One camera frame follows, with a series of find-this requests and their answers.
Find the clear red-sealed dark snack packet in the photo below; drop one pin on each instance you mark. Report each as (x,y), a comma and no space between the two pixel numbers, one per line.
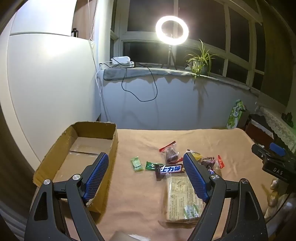
(209,161)
(170,153)

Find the dark furniture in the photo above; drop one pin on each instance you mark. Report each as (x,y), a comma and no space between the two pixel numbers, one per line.
(259,132)

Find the light green candy packet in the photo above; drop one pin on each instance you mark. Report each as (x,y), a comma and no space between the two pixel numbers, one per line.
(136,164)

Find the clear packet with yellow snack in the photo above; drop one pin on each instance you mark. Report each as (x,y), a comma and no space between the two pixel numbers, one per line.
(196,156)

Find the grey windowsill mat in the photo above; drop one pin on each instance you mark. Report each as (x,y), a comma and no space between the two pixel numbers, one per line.
(115,75)

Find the dark green candy packet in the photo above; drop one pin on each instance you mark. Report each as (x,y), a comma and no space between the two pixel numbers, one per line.
(152,166)

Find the large clear cracker packet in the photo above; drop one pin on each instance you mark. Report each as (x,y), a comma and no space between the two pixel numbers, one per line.
(180,199)

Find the window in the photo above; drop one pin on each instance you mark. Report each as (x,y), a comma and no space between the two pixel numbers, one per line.
(143,20)

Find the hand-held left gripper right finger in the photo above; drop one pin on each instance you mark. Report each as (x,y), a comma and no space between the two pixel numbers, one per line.
(194,178)

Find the white lace cloth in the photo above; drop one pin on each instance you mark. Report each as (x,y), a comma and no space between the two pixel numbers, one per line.
(277,126)

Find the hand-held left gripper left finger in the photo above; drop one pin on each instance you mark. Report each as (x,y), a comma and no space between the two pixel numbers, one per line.
(97,176)

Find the dark small object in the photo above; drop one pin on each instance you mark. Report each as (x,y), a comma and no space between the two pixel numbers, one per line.
(288,118)

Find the white cabinet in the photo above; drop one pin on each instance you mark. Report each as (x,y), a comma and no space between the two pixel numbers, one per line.
(46,92)

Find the dark bottle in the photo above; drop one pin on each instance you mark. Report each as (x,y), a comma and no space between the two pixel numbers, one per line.
(74,32)

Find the potted spider plant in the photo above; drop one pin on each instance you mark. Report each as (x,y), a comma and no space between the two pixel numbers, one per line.
(201,62)

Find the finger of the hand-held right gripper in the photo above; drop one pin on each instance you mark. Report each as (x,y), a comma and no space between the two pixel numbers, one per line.
(277,148)
(257,149)

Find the cardboard box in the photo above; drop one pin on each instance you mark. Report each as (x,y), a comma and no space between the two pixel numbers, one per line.
(81,148)

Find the black tripod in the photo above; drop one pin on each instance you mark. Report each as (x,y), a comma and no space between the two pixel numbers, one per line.
(169,55)

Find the green printed bag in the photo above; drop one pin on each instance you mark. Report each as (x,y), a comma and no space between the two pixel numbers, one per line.
(234,114)

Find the white electronic device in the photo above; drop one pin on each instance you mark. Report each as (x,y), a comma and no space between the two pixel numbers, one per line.
(121,60)

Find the wooden wardrobe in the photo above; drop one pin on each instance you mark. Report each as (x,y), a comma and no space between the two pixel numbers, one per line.
(83,18)

